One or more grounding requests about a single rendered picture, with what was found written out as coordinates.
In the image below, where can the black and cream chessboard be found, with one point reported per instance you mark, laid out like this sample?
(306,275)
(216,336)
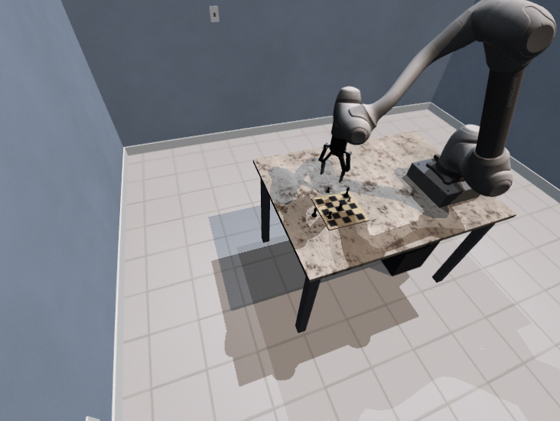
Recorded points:
(350,214)

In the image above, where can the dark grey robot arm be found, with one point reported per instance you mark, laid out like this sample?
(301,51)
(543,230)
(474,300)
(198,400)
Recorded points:
(511,30)

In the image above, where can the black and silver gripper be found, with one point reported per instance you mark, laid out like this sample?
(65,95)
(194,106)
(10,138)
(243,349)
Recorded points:
(337,147)

